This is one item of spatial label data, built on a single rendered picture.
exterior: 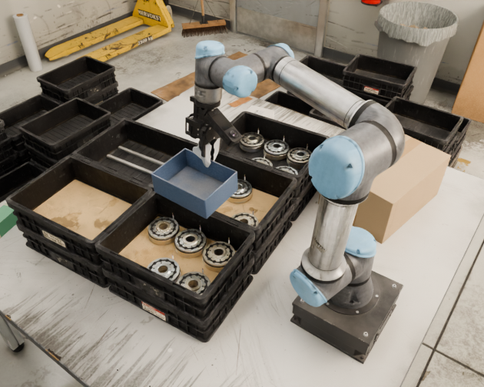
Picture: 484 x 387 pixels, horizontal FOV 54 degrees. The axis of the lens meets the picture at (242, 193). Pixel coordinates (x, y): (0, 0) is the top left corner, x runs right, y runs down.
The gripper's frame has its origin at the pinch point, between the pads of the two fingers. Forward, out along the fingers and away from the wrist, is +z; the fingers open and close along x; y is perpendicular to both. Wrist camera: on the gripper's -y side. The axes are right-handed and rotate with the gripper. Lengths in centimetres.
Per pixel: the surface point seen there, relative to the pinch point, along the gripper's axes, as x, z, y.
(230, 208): -16.0, 26.9, 3.1
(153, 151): -23, 26, 50
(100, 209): 12, 31, 39
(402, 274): -39, 37, -56
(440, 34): -260, 12, 12
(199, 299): 26.0, 23.0, -19.8
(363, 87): -183, 35, 28
